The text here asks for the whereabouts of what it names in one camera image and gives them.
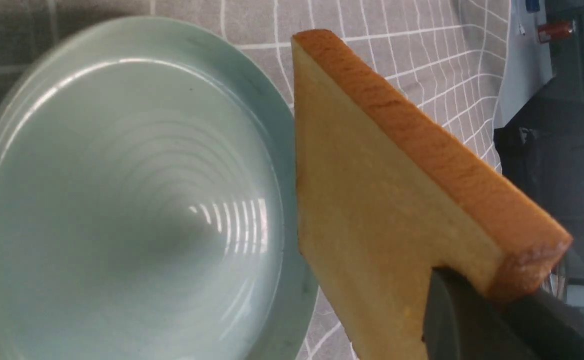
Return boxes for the toast slice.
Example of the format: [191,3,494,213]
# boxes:
[291,29,573,360]

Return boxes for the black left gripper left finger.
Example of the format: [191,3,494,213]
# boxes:
[422,268,538,360]

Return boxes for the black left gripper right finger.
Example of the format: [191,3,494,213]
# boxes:
[502,289,584,360]

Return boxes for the pale green plate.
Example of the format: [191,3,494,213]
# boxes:
[0,16,318,360]

